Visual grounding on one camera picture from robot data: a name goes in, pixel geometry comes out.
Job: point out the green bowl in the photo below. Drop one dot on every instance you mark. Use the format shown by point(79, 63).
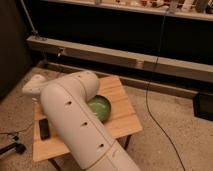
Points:
point(100, 107)

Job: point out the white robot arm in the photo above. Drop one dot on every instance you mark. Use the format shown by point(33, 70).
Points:
point(64, 102)

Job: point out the wooden table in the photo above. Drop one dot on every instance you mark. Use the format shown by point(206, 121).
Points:
point(123, 120)

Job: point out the long wooden shelf beam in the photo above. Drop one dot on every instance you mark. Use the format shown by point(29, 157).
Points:
point(190, 70)

